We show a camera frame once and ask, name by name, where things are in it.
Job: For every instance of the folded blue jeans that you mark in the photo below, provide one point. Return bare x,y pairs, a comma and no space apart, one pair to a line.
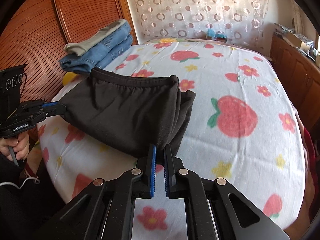
99,56

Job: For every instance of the yellow plush toy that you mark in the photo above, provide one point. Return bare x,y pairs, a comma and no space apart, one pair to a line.
70,77

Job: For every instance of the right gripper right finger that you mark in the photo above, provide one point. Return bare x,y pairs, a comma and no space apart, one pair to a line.
215,209

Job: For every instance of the floral blanket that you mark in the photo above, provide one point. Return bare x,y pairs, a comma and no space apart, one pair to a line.
172,39

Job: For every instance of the folded grey-green garment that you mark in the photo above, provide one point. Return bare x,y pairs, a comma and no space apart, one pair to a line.
82,47

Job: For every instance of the circle pattern sheer curtain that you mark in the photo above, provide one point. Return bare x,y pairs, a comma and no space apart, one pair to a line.
240,21

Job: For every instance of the cardboard box on sideboard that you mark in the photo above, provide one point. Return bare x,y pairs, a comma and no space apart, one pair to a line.
299,40

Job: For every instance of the wooden louvered wardrobe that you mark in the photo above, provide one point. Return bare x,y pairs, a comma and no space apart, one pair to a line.
34,33

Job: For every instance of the blue item on box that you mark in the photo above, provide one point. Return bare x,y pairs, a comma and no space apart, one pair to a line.
216,35

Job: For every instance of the strawberry print bed sheet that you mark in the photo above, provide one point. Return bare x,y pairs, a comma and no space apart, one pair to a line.
243,127

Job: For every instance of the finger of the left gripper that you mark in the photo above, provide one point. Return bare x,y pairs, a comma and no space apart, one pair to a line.
50,104
52,111

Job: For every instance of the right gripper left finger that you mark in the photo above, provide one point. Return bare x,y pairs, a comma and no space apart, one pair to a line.
105,209

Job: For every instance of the person's left hand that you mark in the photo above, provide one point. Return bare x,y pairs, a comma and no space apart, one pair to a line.
20,145

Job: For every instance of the black pants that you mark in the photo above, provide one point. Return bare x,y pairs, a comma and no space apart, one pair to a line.
130,113

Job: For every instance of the long wooden sideboard cabinet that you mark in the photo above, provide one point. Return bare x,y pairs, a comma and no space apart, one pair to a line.
300,79

